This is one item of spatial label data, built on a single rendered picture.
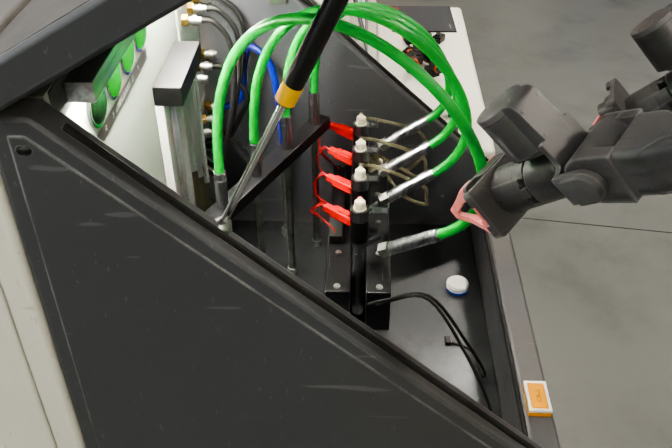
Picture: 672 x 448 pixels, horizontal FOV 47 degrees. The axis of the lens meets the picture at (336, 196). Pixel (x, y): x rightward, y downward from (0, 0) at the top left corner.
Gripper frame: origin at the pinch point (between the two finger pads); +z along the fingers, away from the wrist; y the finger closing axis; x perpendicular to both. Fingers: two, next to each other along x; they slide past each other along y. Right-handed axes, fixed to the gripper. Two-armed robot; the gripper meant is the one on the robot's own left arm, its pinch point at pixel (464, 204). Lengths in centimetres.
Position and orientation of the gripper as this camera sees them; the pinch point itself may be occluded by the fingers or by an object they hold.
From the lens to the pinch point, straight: 96.5
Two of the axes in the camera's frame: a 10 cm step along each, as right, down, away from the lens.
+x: 6.3, 7.7, 1.2
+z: -4.3, 2.2, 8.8
